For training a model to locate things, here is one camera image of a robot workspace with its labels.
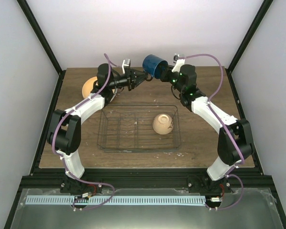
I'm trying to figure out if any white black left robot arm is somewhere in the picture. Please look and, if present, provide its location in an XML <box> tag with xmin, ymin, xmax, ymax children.
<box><xmin>47</xmin><ymin>63</ymin><xmax>151</xmax><ymax>193</ymax></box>

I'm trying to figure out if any black wire dish rack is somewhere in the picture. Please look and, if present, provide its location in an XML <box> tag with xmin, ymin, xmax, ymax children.
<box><xmin>97</xmin><ymin>104</ymin><xmax>181</xmax><ymax>153</ymax></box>

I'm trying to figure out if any black frame post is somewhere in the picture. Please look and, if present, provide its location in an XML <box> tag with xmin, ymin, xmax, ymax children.
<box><xmin>227</xmin><ymin>0</ymin><xmax>275</xmax><ymax>72</ymax></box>
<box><xmin>16</xmin><ymin>0</ymin><xmax>63</xmax><ymax>75</ymax></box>

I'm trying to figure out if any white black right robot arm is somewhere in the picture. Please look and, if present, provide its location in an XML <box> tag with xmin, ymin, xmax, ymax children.
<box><xmin>159</xmin><ymin>64</ymin><xmax>255</xmax><ymax>192</ymax></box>

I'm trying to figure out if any black left frame post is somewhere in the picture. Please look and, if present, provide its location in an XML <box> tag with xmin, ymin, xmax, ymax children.
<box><xmin>16</xmin><ymin>0</ymin><xmax>63</xmax><ymax>75</ymax></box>

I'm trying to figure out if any white bowl green red rim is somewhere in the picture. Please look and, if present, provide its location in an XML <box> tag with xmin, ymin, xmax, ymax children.
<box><xmin>110</xmin><ymin>89</ymin><xmax>118</xmax><ymax>102</ymax></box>

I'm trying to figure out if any light blue slotted strip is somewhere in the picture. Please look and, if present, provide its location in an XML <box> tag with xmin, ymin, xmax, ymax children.
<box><xmin>25</xmin><ymin>195</ymin><xmax>206</xmax><ymax>206</ymax></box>

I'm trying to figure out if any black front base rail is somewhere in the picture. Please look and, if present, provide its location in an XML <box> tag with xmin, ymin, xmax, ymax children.
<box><xmin>21</xmin><ymin>168</ymin><xmax>273</xmax><ymax>193</ymax></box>

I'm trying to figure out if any small cream ceramic bowl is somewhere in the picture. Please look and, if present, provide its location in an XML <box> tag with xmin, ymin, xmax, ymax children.
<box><xmin>153</xmin><ymin>114</ymin><xmax>174</xmax><ymax>135</ymax></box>

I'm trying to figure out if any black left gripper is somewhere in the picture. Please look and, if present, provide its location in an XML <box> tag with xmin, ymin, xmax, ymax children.
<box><xmin>108</xmin><ymin>67</ymin><xmax>148</xmax><ymax>91</ymax></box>

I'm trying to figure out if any clear acrylic front panel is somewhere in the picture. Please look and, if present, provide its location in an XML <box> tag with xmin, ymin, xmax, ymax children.
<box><xmin>10</xmin><ymin>188</ymin><xmax>284</xmax><ymax>229</ymax></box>

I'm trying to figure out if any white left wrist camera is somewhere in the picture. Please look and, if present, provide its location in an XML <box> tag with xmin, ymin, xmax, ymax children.
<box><xmin>122</xmin><ymin>59</ymin><xmax>131</xmax><ymax>74</ymax></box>

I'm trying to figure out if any dark blue ceramic mug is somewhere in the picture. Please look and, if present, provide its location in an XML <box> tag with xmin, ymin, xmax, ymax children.
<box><xmin>143</xmin><ymin>54</ymin><xmax>168</xmax><ymax>79</ymax></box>

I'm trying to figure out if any yellow ceramic plate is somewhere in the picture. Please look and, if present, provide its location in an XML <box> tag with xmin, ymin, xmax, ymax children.
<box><xmin>82</xmin><ymin>76</ymin><xmax>98</xmax><ymax>99</ymax></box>

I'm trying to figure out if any black right frame post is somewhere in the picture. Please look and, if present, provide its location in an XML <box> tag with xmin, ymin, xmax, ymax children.
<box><xmin>227</xmin><ymin>0</ymin><xmax>275</xmax><ymax>72</ymax></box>

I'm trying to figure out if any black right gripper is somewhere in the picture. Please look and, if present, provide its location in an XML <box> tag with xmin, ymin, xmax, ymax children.
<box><xmin>157</xmin><ymin>64</ymin><xmax>184</xmax><ymax>94</ymax></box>

